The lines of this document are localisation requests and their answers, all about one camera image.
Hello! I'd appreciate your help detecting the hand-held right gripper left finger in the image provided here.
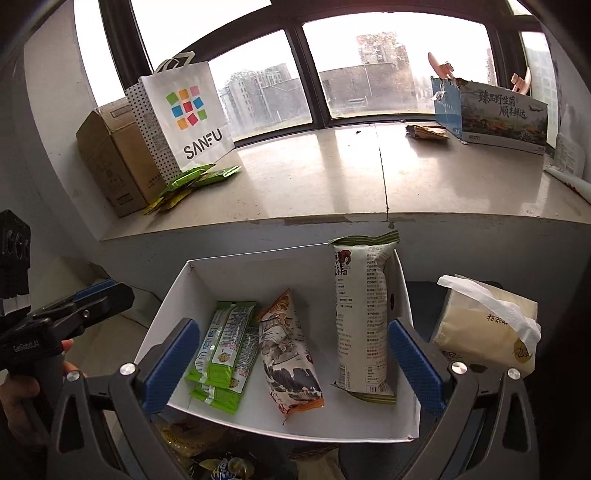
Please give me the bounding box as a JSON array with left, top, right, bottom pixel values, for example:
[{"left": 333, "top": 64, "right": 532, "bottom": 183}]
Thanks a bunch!
[{"left": 46, "top": 318, "right": 201, "bottom": 480}]

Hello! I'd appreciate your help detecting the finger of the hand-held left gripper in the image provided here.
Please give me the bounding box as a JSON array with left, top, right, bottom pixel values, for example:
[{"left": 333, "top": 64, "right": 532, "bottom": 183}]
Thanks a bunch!
[
  {"left": 74, "top": 279, "right": 117, "bottom": 302},
  {"left": 28, "top": 282, "right": 136, "bottom": 341}
]

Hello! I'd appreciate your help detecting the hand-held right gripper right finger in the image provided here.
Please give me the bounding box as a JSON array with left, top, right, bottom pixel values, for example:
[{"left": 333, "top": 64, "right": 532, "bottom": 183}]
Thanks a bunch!
[{"left": 387, "top": 318, "right": 541, "bottom": 480}]

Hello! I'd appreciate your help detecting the round cracker packet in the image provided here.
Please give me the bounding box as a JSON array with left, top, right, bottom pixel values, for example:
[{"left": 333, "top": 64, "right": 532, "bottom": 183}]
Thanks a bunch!
[{"left": 154, "top": 415, "right": 223, "bottom": 459}]

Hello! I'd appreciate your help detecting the white cardboard box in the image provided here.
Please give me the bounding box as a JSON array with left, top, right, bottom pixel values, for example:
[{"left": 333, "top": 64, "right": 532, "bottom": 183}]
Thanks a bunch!
[{"left": 134, "top": 240, "right": 421, "bottom": 444}]

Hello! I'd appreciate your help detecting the person's left hand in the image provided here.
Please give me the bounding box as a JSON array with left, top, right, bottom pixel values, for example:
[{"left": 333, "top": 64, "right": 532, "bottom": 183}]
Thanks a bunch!
[{"left": 0, "top": 338, "right": 83, "bottom": 446}]

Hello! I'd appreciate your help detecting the green snack packet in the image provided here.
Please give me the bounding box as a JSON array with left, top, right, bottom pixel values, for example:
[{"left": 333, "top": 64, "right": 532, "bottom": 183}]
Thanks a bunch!
[
  {"left": 185, "top": 308, "right": 223, "bottom": 384},
  {"left": 189, "top": 382, "right": 246, "bottom": 415},
  {"left": 210, "top": 301, "right": 260, "bottom": 394}
]

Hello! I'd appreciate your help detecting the tall white snack packet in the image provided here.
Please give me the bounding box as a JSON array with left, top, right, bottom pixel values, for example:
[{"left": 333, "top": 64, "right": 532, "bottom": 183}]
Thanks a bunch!
[{"left": 329, "top": 231, "right": 402, "bottom": 406}]

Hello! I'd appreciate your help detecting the white plastic bag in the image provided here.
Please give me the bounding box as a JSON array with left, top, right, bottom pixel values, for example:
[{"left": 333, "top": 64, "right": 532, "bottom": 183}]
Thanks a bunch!
[{"left": 431, "top": 274, "right": 542, "bottom": 377}]

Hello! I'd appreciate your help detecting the blue yellow snack pack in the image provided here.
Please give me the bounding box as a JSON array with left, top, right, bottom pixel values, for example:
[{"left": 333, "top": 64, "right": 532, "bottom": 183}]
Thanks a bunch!
[{"left": 191, "top": 455, "right": 257, "bottom": 480}]

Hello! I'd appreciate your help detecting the orange white snack bag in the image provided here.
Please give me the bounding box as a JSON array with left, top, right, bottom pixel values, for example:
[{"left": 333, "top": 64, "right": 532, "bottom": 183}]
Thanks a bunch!
[{"left": 256, "top": 288, "right": 325, "bottom": 428}]

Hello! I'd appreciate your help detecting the brown cardboard box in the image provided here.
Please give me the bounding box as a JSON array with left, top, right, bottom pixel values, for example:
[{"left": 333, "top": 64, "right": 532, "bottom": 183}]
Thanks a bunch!
[{"left": 76, "top": 96, "right": 162, "bottom": 217}]

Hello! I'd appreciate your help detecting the pile of green yellow sachets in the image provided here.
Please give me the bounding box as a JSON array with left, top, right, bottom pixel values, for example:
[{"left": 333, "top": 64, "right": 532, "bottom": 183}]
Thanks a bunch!
[{"left": 142, "top": 164, "right": 243, "bottom": 217}]

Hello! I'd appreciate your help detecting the white paper shopping bag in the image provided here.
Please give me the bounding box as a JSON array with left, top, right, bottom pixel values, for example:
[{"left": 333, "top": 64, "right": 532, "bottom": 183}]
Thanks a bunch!
[{"left": 126, "top": 52, "right": 236, "bottom": 185}]

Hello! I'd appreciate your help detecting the crumpled brown wrapper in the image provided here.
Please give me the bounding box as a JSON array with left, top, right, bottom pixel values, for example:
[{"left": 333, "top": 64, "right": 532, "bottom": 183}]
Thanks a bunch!
[{"left": 405, "top": 124, "right": 451, "bottom": 145}]

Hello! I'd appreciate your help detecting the printed landscape carton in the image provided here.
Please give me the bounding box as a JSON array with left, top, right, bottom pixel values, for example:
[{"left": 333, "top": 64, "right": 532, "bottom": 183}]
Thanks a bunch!
[{"left": 430, "top": 76, "right": 549, "bottom": 157}]

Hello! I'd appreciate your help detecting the black window frame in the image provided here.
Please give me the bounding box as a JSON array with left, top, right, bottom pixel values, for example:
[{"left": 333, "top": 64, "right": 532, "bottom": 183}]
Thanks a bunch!
[{"left": 74, "top": 0, "right": 559, "bottom": 141}]

